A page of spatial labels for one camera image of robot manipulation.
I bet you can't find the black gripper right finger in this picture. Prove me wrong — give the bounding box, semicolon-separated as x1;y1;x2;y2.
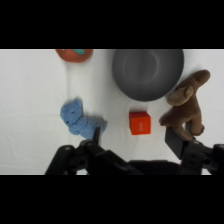
164;126;203;175

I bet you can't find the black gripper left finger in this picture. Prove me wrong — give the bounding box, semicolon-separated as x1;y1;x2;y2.
79;125;102;155

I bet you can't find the brown plush deer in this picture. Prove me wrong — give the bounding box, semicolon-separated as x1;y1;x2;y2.
158;69;212;137

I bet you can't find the grey bowl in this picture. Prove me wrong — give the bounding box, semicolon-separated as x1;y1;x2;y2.
111;49;185;103

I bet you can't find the blue plush teddy bear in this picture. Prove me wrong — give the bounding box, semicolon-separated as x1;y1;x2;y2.
59;98;108;140

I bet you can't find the orange red cube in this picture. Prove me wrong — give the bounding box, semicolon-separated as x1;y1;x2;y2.
128;110;152;136

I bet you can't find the orange plush ball teal patch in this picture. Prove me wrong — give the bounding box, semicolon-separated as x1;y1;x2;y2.
54;49;94;64

